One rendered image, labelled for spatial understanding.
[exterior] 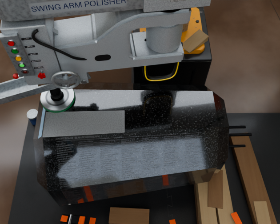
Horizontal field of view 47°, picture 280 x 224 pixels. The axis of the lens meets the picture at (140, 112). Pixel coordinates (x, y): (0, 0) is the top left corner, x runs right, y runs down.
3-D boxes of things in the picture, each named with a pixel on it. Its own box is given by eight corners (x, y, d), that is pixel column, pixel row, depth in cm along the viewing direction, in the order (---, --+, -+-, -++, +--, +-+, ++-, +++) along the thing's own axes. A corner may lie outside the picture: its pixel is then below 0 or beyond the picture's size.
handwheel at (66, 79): (82, 74, 179) (77, 56, 166) (82, 89, 173) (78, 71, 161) (54, 77, 177) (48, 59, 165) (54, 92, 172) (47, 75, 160)
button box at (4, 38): (35, 71, 166) (17, 31, 142) (35, 75, 165) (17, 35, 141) (19, 73, 166) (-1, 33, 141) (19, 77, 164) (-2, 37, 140)
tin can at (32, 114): (42, 124, 294) (38, 117, 283) (30, 126, 293) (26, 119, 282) (41, 115, 299) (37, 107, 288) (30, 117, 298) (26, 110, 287)
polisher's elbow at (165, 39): (148, 26, 181) (149, -2, 164) (182, 31, 179) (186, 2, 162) (142, 51, 171) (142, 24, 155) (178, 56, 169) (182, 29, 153)
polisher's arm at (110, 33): (174, 49, 197) (183, -21, 155) (182, 78, 185) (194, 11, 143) (53, 62, 192) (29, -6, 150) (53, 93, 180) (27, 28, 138)
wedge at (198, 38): (198, 33, 249) (199, 28, 244) (207, 40, 245) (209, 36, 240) (179, 46, 242) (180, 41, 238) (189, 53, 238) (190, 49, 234)
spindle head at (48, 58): (92, 52, 191) (80, -12, 152) (94, 82, 179) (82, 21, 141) (30, 59, 188) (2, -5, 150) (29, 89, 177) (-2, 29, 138)
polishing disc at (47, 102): (53, 79, 213) (53, 78, 211) (80, 90, 208) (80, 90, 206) (34, 103, 203) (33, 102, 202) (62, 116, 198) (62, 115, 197)
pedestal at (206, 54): (131, 60, 336) (129, 3, 273) (194, 60, 336) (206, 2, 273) (131, 114, 302) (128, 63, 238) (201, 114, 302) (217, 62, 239)
